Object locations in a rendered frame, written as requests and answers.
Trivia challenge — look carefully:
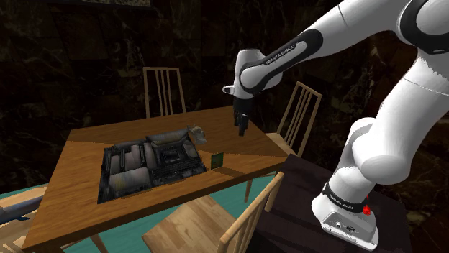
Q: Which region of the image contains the small grey figure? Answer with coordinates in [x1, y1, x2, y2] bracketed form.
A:
[186, 124, 208, 145]

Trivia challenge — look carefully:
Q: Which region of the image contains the light wooden slat-back chair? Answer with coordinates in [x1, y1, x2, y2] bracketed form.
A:
[244, 80, 323, 204]
[141, 171, 286, 253]
[142, 66, 187, 119]

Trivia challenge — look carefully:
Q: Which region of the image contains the small green circuit card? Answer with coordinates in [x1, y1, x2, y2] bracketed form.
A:
[210, 152, 225, 171]

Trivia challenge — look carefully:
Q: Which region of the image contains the teal rug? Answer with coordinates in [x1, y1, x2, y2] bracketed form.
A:
[0, 174, 278, 253]

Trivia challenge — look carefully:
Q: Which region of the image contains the black computer motherboard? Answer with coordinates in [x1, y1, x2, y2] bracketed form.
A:
[96, 128, 208, 204]

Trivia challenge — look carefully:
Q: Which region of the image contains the dark robot stand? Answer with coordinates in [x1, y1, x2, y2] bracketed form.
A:
[245, 154, 412, 253]

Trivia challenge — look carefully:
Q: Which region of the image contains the wooden dining table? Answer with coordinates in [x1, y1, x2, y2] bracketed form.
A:
[21, 105, 291, 253]

